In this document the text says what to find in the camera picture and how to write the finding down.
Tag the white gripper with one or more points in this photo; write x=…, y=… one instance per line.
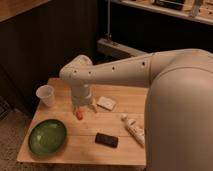
x=82, y=96

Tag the white sponge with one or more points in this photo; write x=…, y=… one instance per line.
x=106, y=103

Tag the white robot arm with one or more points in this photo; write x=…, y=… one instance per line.
x=178, y=118

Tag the orange carrot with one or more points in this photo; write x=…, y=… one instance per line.
x=79, y=114

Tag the wooden table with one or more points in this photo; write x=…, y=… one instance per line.
x=80, y=146

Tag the clear plastic cup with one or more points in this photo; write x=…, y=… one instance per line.
x=46, y=94

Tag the black rectangular phone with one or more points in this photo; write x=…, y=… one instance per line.
x=107, y=140

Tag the white tube bottle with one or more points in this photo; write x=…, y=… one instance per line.
x=134, y=129

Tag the grey metal beam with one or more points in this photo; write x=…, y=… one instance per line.
x=116, y=50

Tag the metal vertical pole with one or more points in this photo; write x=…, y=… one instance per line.
x=108, y=20

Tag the wooden shelf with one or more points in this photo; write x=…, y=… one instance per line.
x=204, y=16

